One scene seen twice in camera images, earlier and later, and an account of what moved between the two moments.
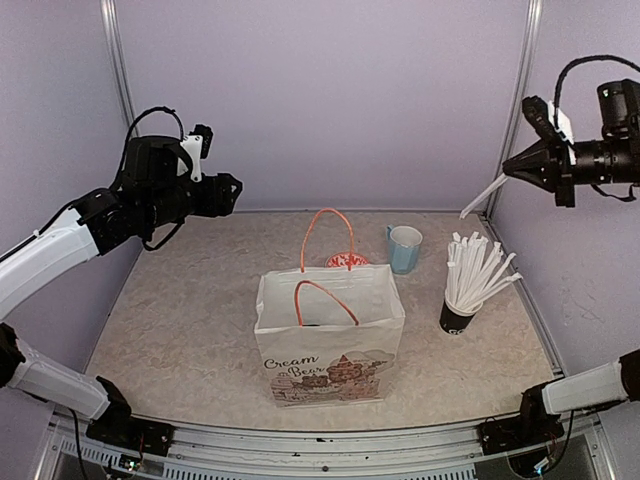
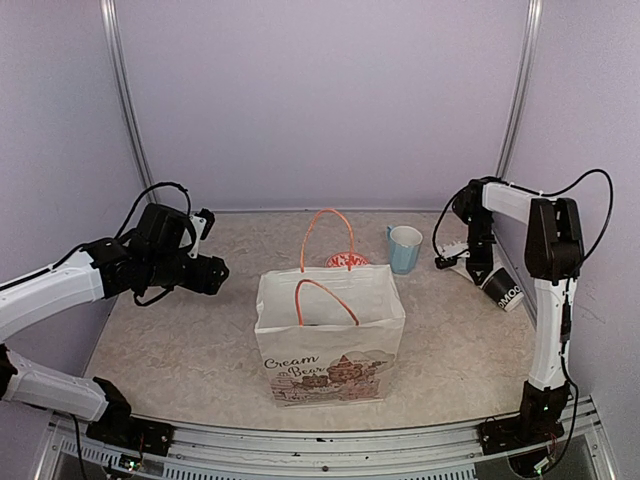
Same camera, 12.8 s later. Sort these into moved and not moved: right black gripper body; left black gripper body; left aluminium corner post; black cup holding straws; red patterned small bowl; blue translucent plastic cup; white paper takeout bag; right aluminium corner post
Moved: right black gripper body; left black gripper body; black cup holding straws
Not moved: blue translucent plastic cup; left aluminium corner post; red patterned small bowl; white paper takeout bag; right aluminium corner post
